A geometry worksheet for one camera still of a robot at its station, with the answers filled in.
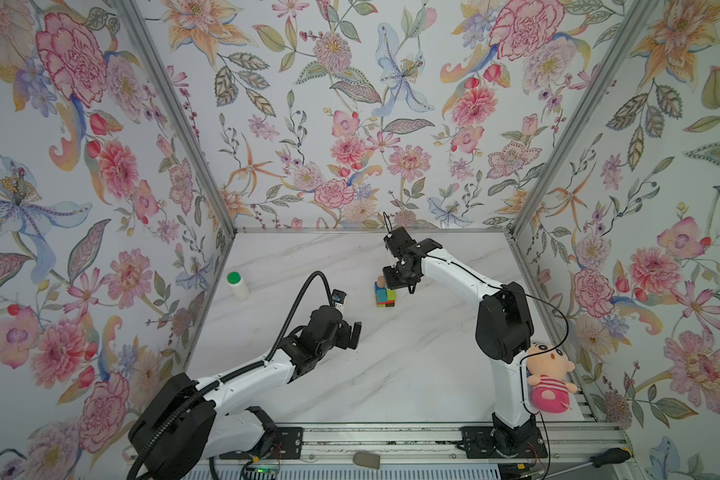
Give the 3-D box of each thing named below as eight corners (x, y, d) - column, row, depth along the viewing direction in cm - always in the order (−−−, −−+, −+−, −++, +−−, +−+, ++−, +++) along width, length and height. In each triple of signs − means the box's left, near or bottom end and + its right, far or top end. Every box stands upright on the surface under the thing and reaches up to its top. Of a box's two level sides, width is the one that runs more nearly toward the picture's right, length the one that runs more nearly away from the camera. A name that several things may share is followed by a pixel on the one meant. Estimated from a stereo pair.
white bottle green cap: (233, 300, 102) (223, 284, 95) (237, 288, 105) (228, 271, 98) (248, 300, 102) (239, 284, 95) (251, 288, 106) (243, 271, 98)
